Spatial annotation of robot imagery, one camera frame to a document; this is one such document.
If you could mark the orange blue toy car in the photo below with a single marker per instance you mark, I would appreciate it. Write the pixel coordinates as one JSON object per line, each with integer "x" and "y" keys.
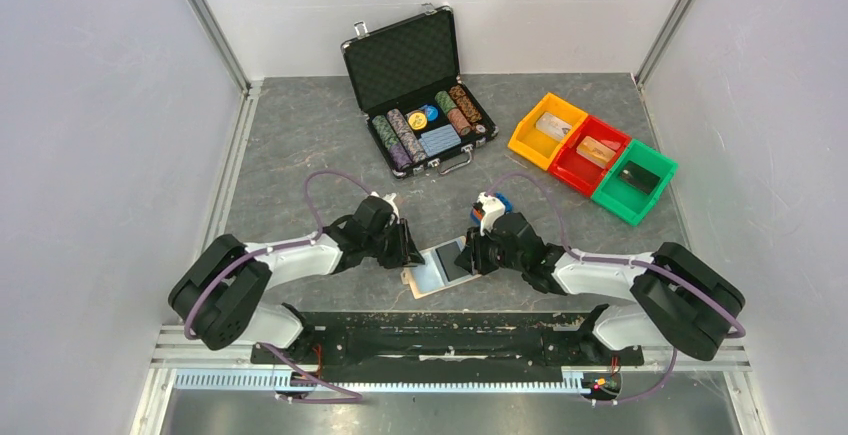
{"x": 500, "y": 203}

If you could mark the black card in green bin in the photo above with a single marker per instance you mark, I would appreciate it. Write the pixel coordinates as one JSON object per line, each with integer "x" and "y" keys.
{"x": 447, "y": 256}

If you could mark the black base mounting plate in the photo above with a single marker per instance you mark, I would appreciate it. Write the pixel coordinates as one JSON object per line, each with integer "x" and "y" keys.
{"x": 452, "y": 347}

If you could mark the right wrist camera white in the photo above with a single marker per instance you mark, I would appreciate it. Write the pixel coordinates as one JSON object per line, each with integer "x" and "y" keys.
{"x": 489, "y": 210}

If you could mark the red plastic bin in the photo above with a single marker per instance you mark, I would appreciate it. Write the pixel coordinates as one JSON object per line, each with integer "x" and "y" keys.
{"x": 575, "y": 171}

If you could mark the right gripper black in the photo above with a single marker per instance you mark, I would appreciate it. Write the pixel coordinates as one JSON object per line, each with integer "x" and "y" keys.
{"x": 472, "y": 255}

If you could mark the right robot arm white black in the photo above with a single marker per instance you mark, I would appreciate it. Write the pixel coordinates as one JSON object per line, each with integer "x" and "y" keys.
{"x": 666, "y": 297}

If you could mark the black poker chip case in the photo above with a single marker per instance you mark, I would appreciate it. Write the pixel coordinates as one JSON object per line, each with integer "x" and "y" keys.
{"x": 407, "y": 82}

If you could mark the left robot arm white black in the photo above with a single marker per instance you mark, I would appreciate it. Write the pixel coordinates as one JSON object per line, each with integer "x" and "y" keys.
{"x": 221, "y": 297}

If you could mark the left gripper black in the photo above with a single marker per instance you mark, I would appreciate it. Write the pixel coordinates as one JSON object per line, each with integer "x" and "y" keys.
{"x": 406, "y": 252}

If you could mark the yellow plastic bin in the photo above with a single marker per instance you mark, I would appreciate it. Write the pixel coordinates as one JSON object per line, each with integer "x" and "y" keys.
{"x": 532, "y": 144}

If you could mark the orange card in red bin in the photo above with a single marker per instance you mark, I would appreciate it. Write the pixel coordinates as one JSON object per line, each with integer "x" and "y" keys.
{"x": 595, "y": 152}

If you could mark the beige leather card holder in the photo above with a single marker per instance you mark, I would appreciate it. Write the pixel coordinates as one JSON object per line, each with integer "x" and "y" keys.
{"x": 463, "y": 280}

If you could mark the black card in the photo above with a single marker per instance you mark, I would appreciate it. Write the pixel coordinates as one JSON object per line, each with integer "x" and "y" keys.
{"x": 638, "y": 177}
{"x": 447, "y": 256}

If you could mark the white card in yellow bin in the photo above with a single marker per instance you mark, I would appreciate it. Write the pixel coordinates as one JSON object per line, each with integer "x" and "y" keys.
{"x": 553, "y": 127}

